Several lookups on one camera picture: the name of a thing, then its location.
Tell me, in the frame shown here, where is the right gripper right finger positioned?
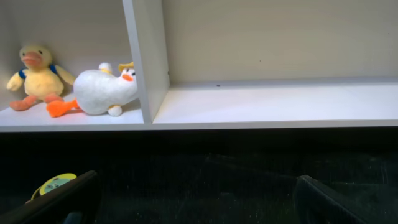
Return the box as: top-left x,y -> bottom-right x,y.
293,174 -> 368,224

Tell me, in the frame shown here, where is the yellow plush duck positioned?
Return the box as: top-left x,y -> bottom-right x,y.
6,43 -> 77,112

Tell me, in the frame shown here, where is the yellow and green rattle drum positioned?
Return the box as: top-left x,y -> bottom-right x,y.
30,172 -> 78,202

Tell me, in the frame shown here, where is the white shelf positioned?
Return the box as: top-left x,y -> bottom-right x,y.
0,0 -> 398,133

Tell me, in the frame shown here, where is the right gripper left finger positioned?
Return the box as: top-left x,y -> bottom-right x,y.
0,170 -> 101,224

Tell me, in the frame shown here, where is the white plush goose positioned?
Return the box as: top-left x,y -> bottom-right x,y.
46,61 -> 139,118

